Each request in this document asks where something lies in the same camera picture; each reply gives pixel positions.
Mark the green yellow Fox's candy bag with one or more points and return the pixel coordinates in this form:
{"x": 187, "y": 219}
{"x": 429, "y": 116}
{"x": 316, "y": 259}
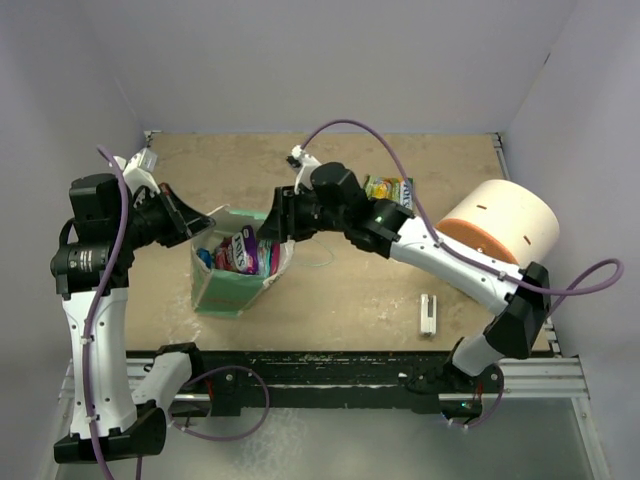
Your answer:
{"x": 396, "y": 189}

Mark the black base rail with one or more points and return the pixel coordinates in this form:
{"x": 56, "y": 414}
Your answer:
{"x": 419, "y": 381}

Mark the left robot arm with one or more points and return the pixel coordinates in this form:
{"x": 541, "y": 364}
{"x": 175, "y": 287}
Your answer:
{"x": 112, "y": 218}

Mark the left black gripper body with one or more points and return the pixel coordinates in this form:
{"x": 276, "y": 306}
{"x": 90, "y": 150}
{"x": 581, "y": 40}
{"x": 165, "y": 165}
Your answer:
{"x": 157, "y": 218}

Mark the large cream cylinder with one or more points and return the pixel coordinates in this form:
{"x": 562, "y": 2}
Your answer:
{"x": 504, "y": 221}

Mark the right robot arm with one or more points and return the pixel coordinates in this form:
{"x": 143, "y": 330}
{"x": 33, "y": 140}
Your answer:
{"x": 513, "y": 295}

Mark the green patterned paper bag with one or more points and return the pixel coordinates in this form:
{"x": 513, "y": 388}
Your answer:
{"x": 223, "y": 293}

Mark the purple Fox's candy bag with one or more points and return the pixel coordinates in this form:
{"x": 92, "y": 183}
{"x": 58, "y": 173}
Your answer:
{"x": 238, "y": 253}

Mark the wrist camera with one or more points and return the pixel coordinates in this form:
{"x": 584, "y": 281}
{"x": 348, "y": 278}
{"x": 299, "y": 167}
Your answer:
{"x": 138, "y": 170}
{"x": 303, "y": 164}

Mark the teal pink snack packet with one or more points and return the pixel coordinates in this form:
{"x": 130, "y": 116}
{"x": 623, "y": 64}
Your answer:
{"x": 268, "y": 253}

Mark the small white plastic clip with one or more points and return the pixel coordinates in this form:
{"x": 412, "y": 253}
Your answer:
{"x": 428, "y": 315}

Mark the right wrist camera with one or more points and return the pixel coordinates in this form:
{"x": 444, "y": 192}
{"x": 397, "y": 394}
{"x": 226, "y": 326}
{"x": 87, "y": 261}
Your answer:
{"x": 303, "y": 164}

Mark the blue small snack packet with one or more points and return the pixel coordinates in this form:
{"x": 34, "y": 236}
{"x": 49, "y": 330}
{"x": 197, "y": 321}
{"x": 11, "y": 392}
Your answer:
{"x": 205, "y": 257}

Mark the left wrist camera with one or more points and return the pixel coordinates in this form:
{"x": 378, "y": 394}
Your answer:
{"x": 138, "y": 170}

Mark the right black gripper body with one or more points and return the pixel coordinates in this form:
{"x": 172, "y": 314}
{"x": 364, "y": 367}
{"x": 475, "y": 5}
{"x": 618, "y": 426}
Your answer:
{"x": 308, "y": 214}

